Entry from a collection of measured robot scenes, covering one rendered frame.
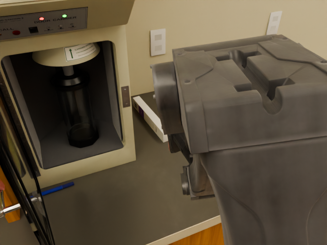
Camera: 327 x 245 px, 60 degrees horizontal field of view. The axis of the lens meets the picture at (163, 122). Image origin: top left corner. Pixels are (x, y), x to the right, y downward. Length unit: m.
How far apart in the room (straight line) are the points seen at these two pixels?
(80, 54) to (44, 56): 0.09
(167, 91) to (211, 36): 1.21
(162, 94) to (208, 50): 0.04
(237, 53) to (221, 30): 1.23
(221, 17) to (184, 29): 0.19
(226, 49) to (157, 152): 0.83
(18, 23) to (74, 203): 0.52
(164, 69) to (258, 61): 0.07
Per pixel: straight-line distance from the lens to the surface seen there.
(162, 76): 0.20
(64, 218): 0.88
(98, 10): 0.62
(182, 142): 0.63
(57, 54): 0.76
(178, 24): 1.30
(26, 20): 0.61
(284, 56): 0.17
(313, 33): 1.86
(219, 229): 0.99
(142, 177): 0.93
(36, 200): 0.59
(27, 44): 0.71
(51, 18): 0.62
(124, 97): 0.81
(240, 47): 0.19
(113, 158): 0.94
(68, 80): 0.82
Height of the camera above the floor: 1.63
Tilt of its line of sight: 38 degrees down
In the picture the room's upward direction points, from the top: straight up
